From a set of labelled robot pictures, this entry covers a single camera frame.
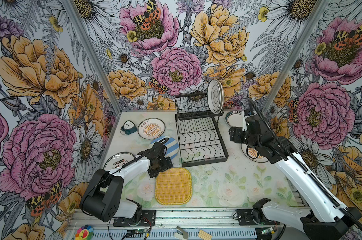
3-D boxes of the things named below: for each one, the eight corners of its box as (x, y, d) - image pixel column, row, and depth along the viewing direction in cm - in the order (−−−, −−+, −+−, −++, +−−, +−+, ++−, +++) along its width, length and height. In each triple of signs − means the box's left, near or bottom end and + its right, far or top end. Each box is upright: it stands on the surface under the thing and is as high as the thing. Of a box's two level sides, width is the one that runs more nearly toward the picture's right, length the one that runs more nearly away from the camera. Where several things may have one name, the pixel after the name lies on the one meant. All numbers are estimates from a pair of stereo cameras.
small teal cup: (121, 135, 109) (119, 131, 105) (125, 124, 115) (123, 120, 112) (135, 135, 109) (133, 131, 105) (138, 124, 115) (136, 120, 112)
